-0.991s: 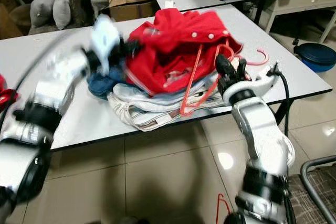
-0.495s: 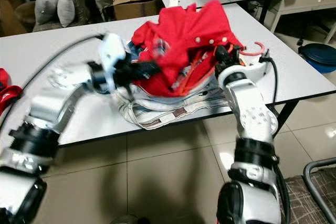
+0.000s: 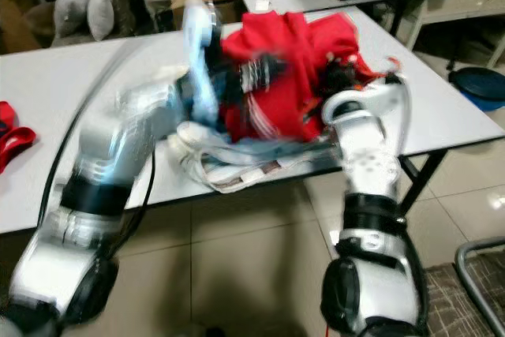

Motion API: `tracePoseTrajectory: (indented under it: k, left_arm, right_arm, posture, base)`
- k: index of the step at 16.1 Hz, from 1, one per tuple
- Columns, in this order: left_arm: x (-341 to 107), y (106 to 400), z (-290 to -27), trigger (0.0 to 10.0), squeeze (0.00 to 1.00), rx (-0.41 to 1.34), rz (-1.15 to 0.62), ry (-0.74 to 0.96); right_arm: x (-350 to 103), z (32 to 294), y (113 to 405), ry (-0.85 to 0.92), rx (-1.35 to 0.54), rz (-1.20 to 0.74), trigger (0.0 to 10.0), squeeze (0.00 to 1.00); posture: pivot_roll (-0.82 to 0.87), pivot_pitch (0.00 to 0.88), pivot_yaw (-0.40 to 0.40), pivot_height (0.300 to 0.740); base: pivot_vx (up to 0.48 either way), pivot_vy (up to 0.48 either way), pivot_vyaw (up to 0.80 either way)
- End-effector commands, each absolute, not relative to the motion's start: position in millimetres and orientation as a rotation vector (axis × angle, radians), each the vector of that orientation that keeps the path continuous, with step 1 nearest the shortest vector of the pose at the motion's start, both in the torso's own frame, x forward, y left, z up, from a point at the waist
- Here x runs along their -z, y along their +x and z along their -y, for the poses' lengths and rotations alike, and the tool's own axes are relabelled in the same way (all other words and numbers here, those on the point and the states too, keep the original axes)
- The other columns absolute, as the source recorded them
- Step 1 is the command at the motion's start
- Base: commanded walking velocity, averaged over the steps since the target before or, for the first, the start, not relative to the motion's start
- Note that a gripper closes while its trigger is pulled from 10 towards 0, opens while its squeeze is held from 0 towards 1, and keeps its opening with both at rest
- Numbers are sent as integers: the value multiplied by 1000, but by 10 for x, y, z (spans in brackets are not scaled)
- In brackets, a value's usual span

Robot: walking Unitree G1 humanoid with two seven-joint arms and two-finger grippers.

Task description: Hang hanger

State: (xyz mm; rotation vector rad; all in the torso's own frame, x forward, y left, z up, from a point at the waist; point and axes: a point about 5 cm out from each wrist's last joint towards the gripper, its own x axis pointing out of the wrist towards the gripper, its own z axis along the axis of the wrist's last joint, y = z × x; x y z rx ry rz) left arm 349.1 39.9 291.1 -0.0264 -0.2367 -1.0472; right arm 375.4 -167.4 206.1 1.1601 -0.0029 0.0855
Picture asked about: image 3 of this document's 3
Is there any grey white pillow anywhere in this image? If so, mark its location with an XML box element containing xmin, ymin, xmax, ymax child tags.
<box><xmin>53</xmin><ymin>0</ymin><xmax>94</xmax><ymax>39</ymax></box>
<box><xmin>87</xmin><ymin>0</ymin><xmax>118</xmax><ymax>43</ymax></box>

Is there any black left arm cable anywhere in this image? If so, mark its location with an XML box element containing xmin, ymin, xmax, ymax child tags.
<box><xmin>38</xmin><ymin>36</ymin><xmax>160</xmax><ymax>237</ymax></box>

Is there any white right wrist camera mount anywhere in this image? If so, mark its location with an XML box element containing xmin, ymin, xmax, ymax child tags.
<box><xmin>369</xmin><ymin>73</ymin><xmax>414</xmax><ymax>130</ymax></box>

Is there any dark woven rug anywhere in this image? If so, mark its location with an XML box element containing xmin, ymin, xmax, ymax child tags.
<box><xmin>417</xmin><ymin>260</ymin><xmax>505</xmax><ymax>337</ymax></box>

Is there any dark blue round stool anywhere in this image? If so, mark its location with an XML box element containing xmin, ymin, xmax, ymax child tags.
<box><xmin>447</xmin><ymin>66</ymin><xmax>505</xmax><ymax>114</ymax></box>

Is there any beige desk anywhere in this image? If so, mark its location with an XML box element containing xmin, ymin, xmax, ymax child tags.
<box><xmin>417</xmin><ymin>0</ymin><xmax>505</xmax><ymax>51</ymax></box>

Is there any cream white garment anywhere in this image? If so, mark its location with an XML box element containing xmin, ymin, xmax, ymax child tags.
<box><xmin>174</xmin><ymin>119</ymin><xmax>346</xmax><ymax>194</ymax></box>

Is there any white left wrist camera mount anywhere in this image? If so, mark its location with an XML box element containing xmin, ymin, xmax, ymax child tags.
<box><xmin>181</xmin><ymin>0</ymin><xmax>223</xmax><ymax>126</ymax></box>

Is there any wide cardboard box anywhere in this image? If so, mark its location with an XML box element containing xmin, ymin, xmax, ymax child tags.
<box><xmin>168</xmin><ymin>0</ymin><xmax>243</xmax><ymax>32</ymax></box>

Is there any black table leg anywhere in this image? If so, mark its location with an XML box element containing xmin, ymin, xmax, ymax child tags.
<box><xmin>397</xmin><ymin>150</ymin><xmax>448</xmax><ymax>217</ymax></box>

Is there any tall cardboard box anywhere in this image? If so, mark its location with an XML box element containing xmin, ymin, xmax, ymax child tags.
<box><xmin>0</xmin><ymin>0</ymin><xmax>42</xmax><ymax>55</ymax></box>

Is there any red striped garment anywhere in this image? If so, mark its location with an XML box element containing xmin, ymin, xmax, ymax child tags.
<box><xmin>215</xmin><ymin>10</ymin><xmax>385</xmax><ymax>145</ymax></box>

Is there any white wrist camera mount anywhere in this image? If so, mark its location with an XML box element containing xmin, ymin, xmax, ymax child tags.
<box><xmin>181</xmin><ymin>0</ymin><xmax>223</xmax><ymax>126</ymax></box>
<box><xmin>369</xmin><ymin>73</ymin><xmax>414</xmax><ymax>130</ymax></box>

